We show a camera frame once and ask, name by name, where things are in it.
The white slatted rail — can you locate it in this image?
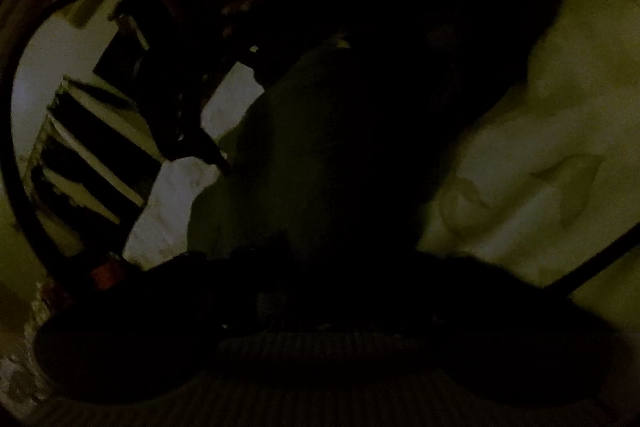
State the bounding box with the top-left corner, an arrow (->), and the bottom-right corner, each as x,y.
27,74 -> 168,228

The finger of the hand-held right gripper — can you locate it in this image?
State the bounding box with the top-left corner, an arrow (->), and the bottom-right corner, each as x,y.
167,72 -> 233,175

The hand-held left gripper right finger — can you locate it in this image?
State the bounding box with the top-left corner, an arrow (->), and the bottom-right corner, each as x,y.
345,252 -> 556,343

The white printed blanket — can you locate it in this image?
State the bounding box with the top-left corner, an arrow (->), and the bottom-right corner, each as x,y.
10,0 -> 640,308

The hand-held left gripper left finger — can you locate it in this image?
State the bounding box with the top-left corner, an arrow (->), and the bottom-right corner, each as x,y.
165,247 -> 306,343

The black cable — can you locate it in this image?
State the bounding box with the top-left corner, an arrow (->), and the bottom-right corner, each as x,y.
0,0 -> 132,288

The red cloth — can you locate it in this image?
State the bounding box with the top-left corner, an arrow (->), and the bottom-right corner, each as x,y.
89,260 -> 128,294

